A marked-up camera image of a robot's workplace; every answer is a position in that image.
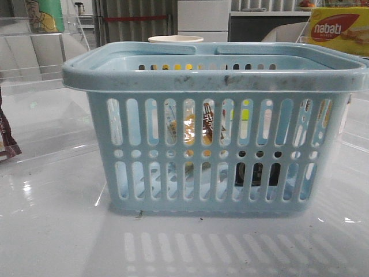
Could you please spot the grey armchair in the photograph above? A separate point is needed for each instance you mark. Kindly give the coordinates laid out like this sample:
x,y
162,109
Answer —
x,y
286,33

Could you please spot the light blue plastic basket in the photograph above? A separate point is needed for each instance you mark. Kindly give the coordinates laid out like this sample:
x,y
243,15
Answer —
x,y
215,127

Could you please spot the maroon snack bag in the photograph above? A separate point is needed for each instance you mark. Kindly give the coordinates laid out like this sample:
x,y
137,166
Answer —
x,y
9,147

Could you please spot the green cartoon snack can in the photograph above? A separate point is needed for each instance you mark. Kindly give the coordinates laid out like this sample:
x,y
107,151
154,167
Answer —
x,y
45,16

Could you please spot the yellow nabati wafer box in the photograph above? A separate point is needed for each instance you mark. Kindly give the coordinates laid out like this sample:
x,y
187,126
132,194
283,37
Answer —
x,y
341,29

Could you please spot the plate of fruit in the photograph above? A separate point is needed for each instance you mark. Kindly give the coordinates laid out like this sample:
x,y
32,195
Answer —
x,y
306,4

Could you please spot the dark counter cabinet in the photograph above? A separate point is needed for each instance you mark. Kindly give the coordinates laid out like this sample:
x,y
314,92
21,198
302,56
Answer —
x,y
254,26

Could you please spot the packaged bread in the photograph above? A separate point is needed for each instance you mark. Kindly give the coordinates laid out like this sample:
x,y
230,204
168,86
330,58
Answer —
x,y
189,122

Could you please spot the dark tissue pack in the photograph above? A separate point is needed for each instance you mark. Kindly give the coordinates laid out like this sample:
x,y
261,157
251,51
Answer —
x,y
257,174

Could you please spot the clear acrylic display shelf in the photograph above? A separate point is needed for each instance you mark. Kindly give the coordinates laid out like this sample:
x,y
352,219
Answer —
x,y
45,117

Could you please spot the white cabinet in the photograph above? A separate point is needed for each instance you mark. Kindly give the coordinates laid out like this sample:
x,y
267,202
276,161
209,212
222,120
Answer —
x,y
206,19

